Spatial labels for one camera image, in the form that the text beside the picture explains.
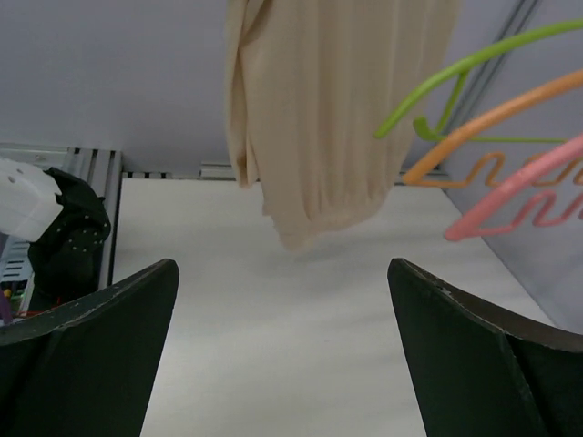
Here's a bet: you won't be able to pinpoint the pink hanger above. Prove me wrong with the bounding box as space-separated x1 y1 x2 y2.
445 135 582 241

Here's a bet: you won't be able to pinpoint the orange hanger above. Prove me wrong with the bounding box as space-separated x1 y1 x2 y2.
403 70 583 188

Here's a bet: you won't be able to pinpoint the beige trousers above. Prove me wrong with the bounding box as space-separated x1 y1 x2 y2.
224 0 462 250

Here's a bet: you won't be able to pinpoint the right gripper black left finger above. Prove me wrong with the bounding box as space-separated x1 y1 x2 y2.
1 259 179 437

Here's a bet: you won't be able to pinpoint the lime green hanger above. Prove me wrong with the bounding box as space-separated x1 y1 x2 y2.
373 18 582 142

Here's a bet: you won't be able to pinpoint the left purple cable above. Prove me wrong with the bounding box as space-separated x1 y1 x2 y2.
0 286 15 327

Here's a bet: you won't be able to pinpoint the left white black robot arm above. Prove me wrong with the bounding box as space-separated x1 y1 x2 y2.
1 158 111 301

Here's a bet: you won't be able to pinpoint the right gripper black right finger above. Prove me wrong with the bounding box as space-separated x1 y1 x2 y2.
387 259 582 437

